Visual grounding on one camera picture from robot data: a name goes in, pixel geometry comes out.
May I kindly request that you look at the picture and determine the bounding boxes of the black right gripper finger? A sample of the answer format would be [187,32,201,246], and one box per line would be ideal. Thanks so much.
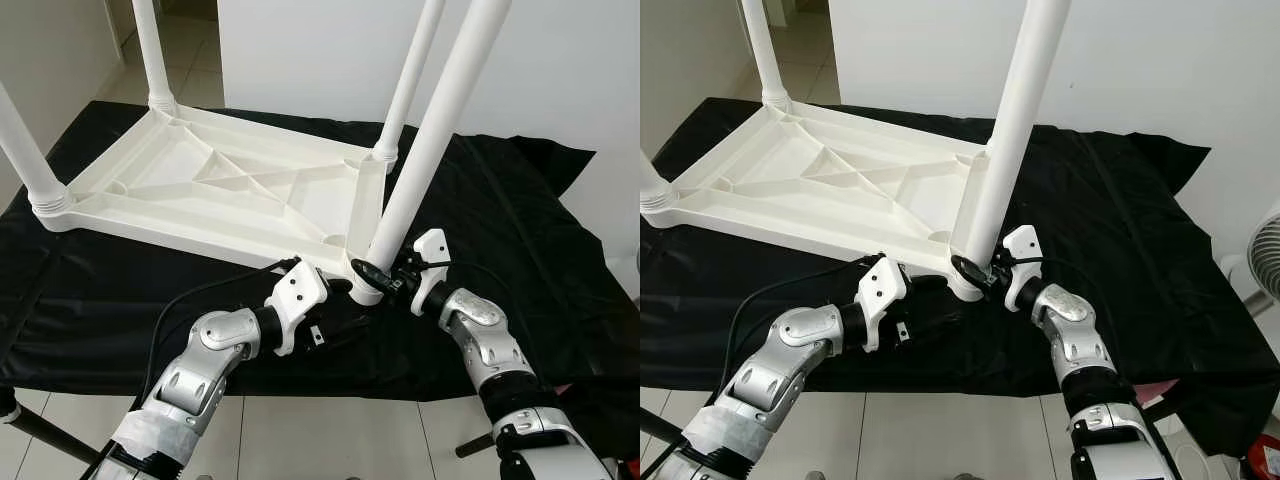
[349,257,397,298]
[949,253,994,295]

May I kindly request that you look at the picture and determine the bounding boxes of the white plastic table top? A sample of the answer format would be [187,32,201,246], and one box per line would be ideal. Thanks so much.
[35,103,401,306]
[640,100,1001,301]

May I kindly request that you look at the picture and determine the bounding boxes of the black cloth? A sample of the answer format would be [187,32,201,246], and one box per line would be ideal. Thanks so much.
[0,100,641,461]
[640,98,1280,461]

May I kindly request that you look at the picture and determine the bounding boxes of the white standing fan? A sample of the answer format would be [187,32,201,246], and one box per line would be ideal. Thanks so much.
[1220,205,1280,321]

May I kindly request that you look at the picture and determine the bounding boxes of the red round object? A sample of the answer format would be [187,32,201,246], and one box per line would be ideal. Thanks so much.
[1245,432,1280,480]

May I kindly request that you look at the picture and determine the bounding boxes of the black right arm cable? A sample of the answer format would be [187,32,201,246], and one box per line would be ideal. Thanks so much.
[415,260,511,301]
[1010,256,1101,301]

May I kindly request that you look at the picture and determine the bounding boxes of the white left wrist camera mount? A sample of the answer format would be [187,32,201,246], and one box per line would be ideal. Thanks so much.
[855,255,909,353]
[263,258,329,358]

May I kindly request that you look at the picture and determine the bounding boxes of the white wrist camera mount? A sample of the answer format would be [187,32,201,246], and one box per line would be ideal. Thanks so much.
[263,258,329,358]
[855,255,909,353]
[1002,225,1044,311]
[410,228,453,316]

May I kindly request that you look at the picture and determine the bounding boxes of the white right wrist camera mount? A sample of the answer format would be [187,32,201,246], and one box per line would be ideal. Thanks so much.
[410,228,453,316]
[1002,225,1044,311]

